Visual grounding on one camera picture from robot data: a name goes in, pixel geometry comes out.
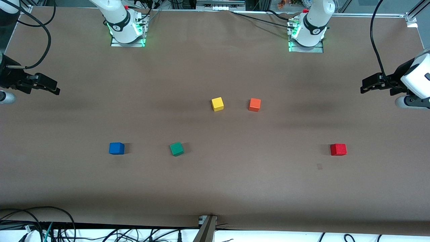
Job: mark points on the aluminium table bracket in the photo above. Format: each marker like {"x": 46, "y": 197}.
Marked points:
{"x": 26, "y": 9}
{"x": 411, "y": 21}

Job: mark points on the yellow wooden block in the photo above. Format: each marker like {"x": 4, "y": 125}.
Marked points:
{"x": 217, "y": 104}

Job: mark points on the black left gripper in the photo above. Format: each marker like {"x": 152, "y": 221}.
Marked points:
{"x": 395, "y": 80}

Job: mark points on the white desk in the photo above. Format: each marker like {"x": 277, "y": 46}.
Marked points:
{"x": 285, "y": 238}

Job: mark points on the grey socket strip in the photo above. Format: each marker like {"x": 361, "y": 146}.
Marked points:
{"x": 220, "y": 5}

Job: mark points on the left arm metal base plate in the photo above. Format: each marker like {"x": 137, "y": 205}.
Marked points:
{"x": 307, "y": 49}

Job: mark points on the small orange figure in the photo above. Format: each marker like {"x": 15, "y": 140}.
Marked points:
{"x": 281, "y": 4}

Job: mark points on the blue wooden block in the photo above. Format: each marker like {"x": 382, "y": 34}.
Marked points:
{"x": 116, "y": 148}

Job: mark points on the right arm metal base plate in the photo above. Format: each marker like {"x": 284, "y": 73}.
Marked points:
{"x": 127, "y": 44}

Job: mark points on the orange wooden block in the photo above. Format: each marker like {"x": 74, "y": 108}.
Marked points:
{"x": 254, "y": 105}

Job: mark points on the green wooden block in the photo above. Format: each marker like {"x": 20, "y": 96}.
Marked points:
{"x": 176, "y": 149}

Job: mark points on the brown paper table cover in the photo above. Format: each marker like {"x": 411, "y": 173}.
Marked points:
{"x": 215, "y": 67}

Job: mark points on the red wooden block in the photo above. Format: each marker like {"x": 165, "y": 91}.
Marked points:
{"x": 338, "y": 150}

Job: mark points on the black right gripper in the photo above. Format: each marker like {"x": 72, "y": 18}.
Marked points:
{"x": 9, "y": 76}

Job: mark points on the aluminium camera post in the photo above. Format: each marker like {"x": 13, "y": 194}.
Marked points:
{"x": 206, "y": 232}

